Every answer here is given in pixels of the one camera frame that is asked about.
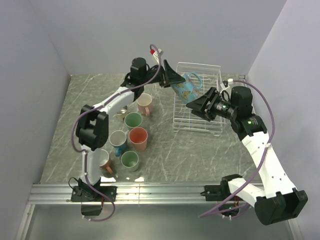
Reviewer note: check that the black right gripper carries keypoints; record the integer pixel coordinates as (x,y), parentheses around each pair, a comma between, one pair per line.
(199,104)

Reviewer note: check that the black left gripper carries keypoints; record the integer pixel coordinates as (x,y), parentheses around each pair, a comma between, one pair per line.
(171,76)

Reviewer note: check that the blue butterfly mug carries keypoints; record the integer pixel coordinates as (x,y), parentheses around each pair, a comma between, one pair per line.
(187,91)

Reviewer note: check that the pink faceted mug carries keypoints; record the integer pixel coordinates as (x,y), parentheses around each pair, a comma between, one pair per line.
(145,104)

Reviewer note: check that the green tumbler cup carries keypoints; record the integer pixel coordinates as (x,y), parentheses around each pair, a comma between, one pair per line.
(133,120)

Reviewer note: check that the steel and brown cup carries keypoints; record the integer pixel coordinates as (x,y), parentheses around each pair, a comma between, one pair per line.
(122,113)

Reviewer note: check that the coral pink tumbler cup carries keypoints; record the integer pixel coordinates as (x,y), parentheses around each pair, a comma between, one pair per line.
(139,137)

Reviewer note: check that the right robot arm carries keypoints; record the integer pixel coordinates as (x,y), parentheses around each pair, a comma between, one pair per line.
(279,200)

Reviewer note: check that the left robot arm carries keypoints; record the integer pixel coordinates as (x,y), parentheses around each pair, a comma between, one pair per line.
(92,126)

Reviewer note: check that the blue mug grey interior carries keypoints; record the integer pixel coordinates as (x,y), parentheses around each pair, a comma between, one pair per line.
(118,139)

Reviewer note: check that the small green cup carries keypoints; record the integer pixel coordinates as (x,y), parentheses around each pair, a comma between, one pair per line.
(130,160)

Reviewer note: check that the orange mug grey interior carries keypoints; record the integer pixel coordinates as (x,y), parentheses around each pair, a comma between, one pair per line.
(105,162)

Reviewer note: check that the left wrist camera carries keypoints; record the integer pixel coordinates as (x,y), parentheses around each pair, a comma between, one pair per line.
(156,55)

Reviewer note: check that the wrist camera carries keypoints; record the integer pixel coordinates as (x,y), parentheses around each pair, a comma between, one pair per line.
(226,85)
(156,55)

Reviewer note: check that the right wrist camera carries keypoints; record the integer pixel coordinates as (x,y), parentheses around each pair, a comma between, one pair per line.
(226,85)

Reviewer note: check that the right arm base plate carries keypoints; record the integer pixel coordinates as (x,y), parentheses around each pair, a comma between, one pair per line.
(215,193)

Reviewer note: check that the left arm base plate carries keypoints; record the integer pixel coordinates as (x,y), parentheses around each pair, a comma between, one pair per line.
(80,194)

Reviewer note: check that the aluminium rail frame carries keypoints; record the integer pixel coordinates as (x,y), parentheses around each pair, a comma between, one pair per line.
(143,211)

